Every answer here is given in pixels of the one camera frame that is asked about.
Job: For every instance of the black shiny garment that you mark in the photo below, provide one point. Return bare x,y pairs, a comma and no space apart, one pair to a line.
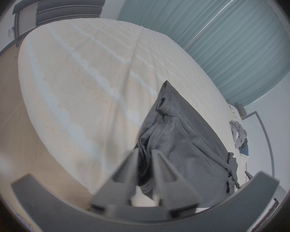
245,144

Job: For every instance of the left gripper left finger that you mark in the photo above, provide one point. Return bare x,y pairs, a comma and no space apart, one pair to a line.
116,192

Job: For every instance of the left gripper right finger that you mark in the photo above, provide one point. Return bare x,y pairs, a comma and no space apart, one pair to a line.
174,192

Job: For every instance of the grey bedside table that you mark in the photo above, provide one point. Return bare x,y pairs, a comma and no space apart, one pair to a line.
241,109

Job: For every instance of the bed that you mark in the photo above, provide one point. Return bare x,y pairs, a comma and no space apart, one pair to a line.
75,81

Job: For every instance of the black T-shirt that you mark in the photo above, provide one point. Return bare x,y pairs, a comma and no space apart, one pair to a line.
183,134

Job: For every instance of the white printed pillow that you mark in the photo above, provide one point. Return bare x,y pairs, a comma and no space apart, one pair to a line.
235,112

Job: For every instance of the grey garment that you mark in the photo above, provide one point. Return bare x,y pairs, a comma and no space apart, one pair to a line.
239,132

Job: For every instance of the blue and white garment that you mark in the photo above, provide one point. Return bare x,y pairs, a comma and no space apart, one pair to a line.
244,150

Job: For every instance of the blue-green curtain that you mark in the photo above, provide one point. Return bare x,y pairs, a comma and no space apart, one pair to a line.
244,52
174,8

